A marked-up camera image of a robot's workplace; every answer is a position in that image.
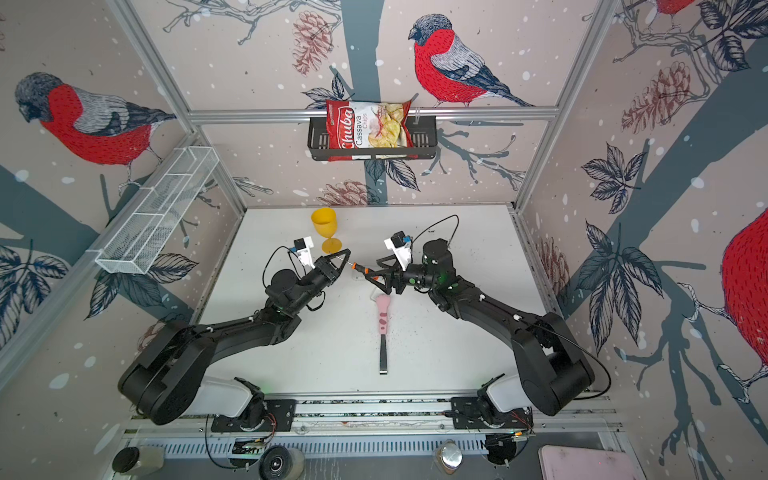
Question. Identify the grey cylinder with black cap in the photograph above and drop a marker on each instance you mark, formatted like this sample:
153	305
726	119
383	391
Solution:
138	461

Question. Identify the pink pad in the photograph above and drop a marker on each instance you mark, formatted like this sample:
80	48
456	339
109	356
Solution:
571	463

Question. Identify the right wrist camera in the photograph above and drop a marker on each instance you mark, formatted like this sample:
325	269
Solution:
400	245

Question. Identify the black wall basket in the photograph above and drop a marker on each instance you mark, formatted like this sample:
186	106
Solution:
423	135

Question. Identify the silver metal can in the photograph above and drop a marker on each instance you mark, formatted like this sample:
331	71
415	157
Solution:
448	457

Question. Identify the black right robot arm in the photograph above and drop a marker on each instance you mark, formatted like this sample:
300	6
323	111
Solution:
551	368

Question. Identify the aluminium mounting rail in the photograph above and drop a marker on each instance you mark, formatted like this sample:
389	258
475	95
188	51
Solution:
362	426

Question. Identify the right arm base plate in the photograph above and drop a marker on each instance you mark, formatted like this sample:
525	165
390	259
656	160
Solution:
469	413

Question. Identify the red cassava chips bag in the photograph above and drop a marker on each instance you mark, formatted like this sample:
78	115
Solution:
366	125

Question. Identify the white wire mesh shelf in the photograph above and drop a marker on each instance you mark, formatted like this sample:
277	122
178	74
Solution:
142	236

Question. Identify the white battery cover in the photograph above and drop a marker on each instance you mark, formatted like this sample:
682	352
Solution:
376	293

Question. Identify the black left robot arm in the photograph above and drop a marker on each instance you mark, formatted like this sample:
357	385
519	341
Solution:
163	381

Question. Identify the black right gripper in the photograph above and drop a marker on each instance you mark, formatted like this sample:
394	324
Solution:
398	275

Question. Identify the orange black screwdriver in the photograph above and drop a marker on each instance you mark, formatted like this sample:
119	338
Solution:
360	268

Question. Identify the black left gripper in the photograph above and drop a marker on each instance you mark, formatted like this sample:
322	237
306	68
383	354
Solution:
326	271

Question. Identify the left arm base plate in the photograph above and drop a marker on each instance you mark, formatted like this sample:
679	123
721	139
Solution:
260	416

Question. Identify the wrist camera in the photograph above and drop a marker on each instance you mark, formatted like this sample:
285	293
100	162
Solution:
302	249
400	245

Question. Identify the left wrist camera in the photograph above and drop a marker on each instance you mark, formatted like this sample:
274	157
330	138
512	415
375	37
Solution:
302	249

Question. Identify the yellow plastic goblet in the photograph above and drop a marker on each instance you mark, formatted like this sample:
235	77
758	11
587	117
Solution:
325	223

